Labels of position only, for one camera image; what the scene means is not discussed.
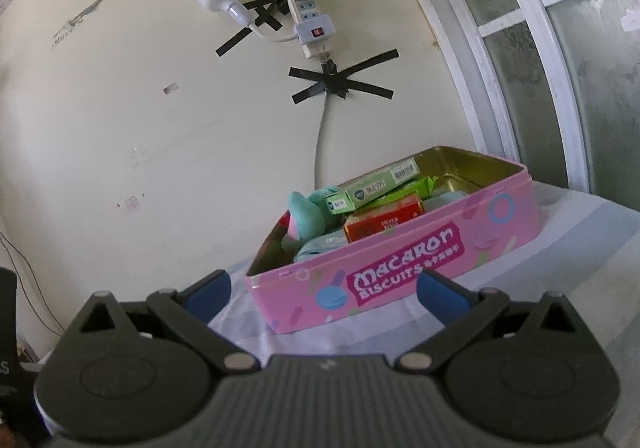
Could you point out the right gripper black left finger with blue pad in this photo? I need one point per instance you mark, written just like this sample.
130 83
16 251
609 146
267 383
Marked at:
133 371

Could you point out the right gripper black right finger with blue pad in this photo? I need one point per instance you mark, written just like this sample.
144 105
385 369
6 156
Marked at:
525 371

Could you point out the green tube package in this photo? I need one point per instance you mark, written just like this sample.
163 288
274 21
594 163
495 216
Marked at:
423 186

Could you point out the small red box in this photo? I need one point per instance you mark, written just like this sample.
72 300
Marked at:
369 221

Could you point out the teal zip pouch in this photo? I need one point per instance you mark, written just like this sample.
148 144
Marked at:
336 239

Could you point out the teal plush toy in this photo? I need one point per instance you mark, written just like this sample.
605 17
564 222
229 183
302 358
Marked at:
308 218

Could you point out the green rectangular carton box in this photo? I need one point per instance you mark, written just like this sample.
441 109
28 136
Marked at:
372 186

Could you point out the pink macaron biscuit tin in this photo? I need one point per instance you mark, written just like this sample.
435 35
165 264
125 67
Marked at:
483 207

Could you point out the white framed window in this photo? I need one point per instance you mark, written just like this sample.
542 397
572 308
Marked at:
553 84

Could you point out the black tape cross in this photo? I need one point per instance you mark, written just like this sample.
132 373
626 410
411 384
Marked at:
340 83

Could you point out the white power strip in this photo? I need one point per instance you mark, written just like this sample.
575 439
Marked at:
313 28

